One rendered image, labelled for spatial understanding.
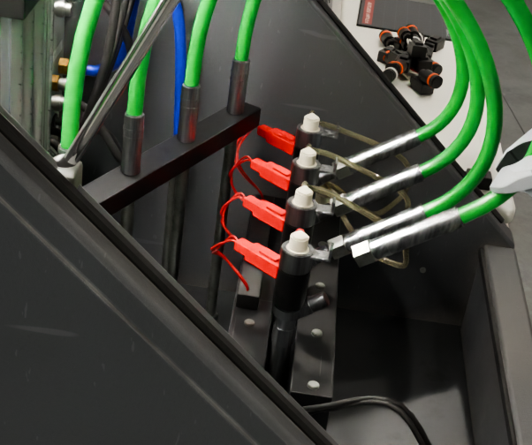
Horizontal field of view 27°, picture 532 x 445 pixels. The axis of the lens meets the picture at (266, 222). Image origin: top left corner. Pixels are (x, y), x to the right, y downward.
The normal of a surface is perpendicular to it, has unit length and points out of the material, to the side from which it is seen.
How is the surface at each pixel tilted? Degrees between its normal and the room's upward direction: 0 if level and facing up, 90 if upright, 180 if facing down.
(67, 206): 43
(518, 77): 0
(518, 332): 0
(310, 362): 0
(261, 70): 90
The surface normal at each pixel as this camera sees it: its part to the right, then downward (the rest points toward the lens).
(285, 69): -0.08, 0.50
